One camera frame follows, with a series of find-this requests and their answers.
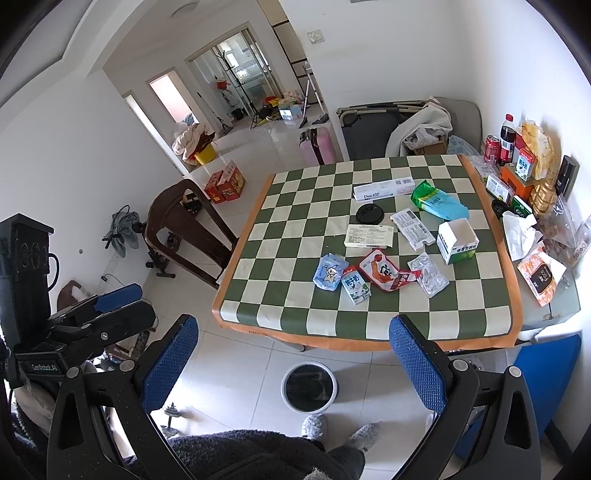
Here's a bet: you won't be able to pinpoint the blue white snack packet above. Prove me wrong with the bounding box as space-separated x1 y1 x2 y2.
312 253 349 291

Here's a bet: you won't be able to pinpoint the red white snack wrapper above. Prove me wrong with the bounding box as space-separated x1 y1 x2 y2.
358 249 420 292

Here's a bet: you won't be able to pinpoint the white crumpled tissue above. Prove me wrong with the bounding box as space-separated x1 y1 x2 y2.
502 211 542 262

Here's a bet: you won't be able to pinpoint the green white checkered tablecloth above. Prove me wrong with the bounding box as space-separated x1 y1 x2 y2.
212 155 523 351

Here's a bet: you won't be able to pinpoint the blue plastic stool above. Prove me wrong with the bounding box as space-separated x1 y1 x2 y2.
461 334 581 465

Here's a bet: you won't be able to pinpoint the cola bottle red cap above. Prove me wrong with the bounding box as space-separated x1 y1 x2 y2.
498 113 517 166

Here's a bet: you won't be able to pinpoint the orange snack packet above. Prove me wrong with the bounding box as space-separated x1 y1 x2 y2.
518 242 567 306

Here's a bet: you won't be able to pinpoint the red soda can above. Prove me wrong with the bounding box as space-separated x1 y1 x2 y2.
484 135 501 164

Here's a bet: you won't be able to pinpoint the yellow bin with clothes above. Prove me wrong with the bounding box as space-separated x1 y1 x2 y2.
171 122 215 166

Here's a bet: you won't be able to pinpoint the person's dark fuzzy legs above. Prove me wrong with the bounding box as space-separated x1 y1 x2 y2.
169 430 366 479

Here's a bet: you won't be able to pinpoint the right grey fluffy slipper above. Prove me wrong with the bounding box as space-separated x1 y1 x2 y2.
344 422 382 453

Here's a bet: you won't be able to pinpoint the small blue milk carton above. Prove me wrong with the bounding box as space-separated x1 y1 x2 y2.
341 265 370 305

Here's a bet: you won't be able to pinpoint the long white toothpaste box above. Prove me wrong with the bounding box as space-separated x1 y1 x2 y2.
353 177 415 203

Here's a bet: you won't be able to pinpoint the white round trash bin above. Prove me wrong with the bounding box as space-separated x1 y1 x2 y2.
280 362 339 414

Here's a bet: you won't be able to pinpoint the red gift box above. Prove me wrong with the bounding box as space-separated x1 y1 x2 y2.
205 161 245 204

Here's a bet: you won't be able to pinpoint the pink suitcase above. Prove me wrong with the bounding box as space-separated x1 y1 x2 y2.
300 127 339 166

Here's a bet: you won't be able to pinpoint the left grey fluffy slipper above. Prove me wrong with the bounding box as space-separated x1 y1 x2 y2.
301 414 328 441

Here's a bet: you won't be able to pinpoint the black round lid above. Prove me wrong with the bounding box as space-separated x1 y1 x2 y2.
356 203 385 225

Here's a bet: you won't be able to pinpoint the grey fluffy slipper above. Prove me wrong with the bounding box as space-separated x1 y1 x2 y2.
344 422 382 453
301 414 328 441

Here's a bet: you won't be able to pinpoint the white cloth on bed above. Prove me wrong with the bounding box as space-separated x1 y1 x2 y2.
385 97 453 157

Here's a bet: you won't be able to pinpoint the dark wooden chair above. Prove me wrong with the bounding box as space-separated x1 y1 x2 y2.
144 178 238 290

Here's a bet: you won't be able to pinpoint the clear plastic blister pack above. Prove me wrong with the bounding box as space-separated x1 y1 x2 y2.
408 252 450 298

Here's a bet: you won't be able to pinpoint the white green carton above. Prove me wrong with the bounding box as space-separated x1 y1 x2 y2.
437 218 480 265

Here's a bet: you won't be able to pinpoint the white printed paper leaflet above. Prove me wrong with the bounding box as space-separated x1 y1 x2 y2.
344 224 394 248

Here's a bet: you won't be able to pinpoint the black folding bed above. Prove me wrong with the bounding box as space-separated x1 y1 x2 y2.
337 100 425 161

